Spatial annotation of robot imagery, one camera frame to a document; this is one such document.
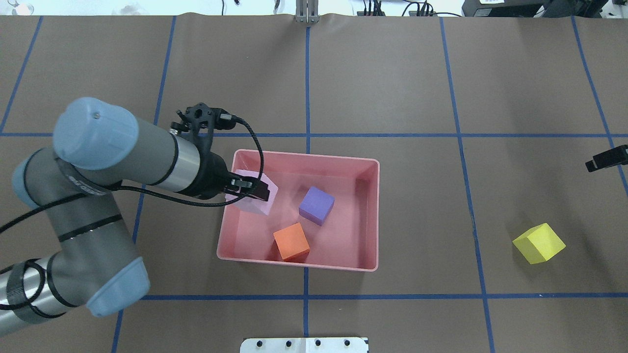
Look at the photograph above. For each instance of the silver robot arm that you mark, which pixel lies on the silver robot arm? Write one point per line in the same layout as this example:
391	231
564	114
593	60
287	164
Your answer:
98	149

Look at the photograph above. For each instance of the pink foam block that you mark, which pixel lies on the pink foam block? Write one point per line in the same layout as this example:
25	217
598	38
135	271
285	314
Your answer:
252	205

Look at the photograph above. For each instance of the orange foam block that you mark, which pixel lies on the orange foam block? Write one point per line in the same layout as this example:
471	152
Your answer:
291	242

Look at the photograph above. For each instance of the white camera mast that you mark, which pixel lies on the white camera mast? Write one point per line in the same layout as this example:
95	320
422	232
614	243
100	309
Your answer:
306	345

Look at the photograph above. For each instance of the yellow foam block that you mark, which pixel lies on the yellow foam block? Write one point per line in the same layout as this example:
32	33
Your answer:
539	244

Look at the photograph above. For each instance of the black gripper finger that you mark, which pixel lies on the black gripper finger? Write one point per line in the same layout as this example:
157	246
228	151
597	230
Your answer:
607	159

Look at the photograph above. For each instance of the pink plastic bin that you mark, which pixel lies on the pink plastic bin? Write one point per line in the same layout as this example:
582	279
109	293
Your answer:
349	238

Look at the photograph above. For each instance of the purple foam block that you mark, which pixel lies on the purple foam block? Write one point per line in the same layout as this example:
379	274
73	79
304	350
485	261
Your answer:
316	205

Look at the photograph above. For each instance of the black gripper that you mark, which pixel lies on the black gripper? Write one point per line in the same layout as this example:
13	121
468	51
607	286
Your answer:
211	177

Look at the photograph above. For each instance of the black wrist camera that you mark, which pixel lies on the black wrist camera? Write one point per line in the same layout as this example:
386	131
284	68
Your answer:
197	123

